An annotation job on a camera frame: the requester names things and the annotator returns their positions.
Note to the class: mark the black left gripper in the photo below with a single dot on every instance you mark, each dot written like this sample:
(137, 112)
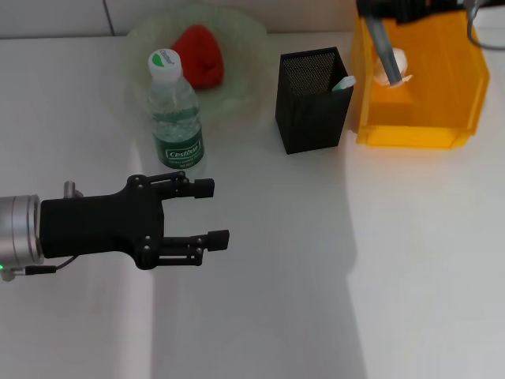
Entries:
(102, 227)

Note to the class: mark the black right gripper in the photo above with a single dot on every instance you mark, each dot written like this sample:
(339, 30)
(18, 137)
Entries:
(426, 8)

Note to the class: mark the silver grey pen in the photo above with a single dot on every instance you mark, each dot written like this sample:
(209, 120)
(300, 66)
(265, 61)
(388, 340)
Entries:
(384, 55)

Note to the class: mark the white paper ball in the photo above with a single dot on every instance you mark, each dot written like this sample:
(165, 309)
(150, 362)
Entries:
(401, 59)

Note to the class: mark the green pen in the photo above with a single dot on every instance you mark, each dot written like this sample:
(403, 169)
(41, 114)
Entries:
(344, 84)

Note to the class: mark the clear green-label water bottle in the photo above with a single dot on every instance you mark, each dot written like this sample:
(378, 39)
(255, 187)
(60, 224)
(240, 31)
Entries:
(177, 130)

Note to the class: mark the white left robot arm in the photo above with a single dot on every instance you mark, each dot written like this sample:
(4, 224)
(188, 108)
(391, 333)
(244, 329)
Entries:
(19, 237)

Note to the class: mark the black mesh pen holder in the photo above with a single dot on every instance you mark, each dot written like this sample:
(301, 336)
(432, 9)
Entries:
(315, 118)

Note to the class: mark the yellow plastic bin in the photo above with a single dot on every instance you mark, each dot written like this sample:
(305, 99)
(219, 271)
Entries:
(434, 98)

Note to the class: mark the pale green glass bowl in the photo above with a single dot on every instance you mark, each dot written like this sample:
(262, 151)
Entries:
(244, 71)

